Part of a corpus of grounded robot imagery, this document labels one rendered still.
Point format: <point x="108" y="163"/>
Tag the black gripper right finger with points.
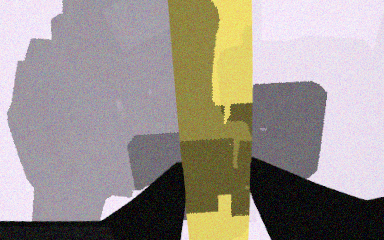
<point x="295" y="208"/>

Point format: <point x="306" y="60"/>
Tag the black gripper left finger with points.
<point x="154" y="214"/>

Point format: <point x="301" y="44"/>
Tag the yellow rectangular bar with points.
<point x="212" y="54"/>

